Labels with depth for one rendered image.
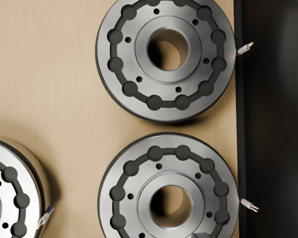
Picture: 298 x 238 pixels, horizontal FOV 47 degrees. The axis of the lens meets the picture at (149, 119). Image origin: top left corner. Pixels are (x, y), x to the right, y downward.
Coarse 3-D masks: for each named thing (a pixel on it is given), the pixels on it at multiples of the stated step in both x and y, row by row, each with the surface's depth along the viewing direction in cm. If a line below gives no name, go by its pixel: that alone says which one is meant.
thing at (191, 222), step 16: (160, 176) 24; (176, 176) 24; (144, 192) 24; (192, 192) 24; (144, 208) 23; (192, 208) 24; (144, 224) 23; (160, 224) 24; (176, 224) 24; (192, 224) 24
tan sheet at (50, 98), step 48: (0, 0) 27; (48, 0) 27; (96, 0) 27; (0, 48) 26; (48, 48) 27; (0, 96) 26; (48, 96) 27; (96, 96) 27; (48, 144) 27; (96, 144) 27; (96, 192) 27
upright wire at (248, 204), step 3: (240, 198) 25; (240, 201) 25; (243, 201) 24; (246, 201) 24; (243, 204) 25; (246, 204) 24; (249, 204) 23; (252, 204) 23; (249, 207) 23; (252, 207) 23; (255, 207) 23; (255, 210) 23
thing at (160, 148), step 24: (144, 144) 24; (168, 144) 24; (192, 144) 24; (120, 168) 24; (144, 168) 24; (168, 168) 24; (192, 168) 24; (216, 168) 24; (120, 192) 24; (216, 192) 25; (120, 216) 24; (216, 216) 25
